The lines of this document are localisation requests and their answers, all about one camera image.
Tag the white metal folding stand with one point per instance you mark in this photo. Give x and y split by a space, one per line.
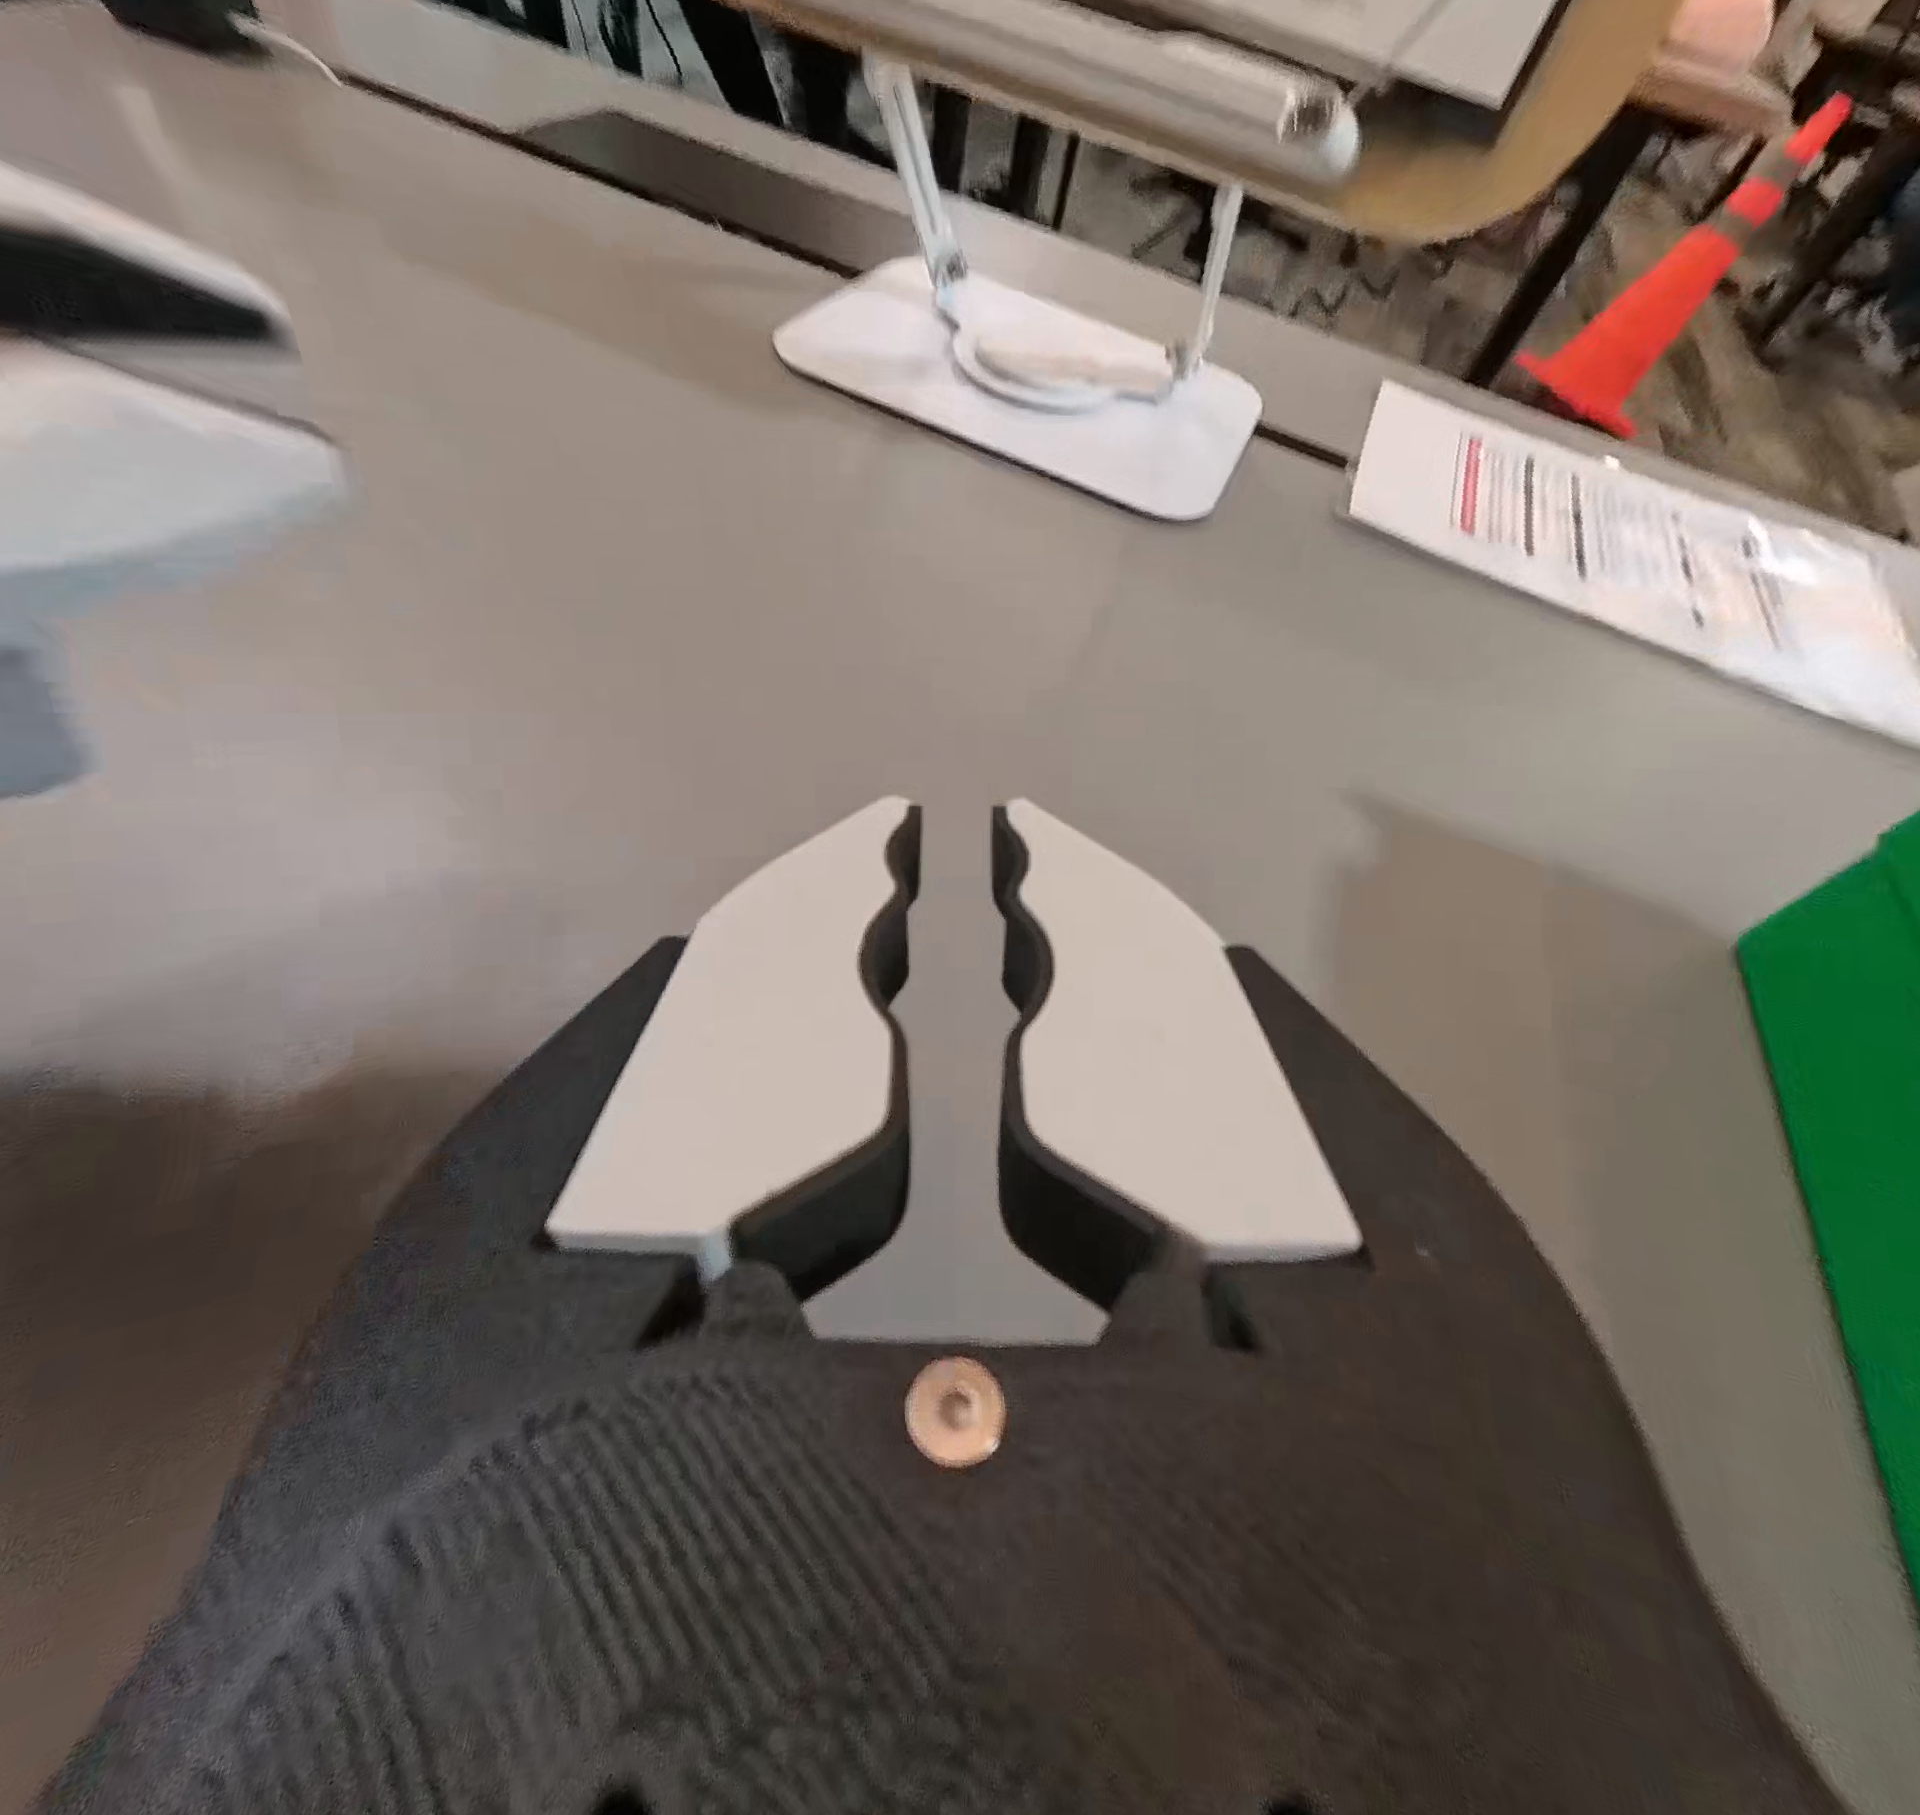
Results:
1141 451

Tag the tan rounded board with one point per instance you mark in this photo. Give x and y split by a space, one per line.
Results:
1560 91

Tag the green mat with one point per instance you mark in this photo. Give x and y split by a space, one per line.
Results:
1853 1097

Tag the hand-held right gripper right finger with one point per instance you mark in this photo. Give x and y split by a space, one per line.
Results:
1170 1081

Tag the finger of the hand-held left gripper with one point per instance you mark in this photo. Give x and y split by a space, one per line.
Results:
134 481
91 219

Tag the orange traffic cone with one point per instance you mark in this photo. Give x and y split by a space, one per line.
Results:
1650 315

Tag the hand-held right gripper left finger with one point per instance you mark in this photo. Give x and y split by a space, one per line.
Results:
751 1067

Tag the laminated paper sheet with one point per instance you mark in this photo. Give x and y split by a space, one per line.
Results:
1634 541

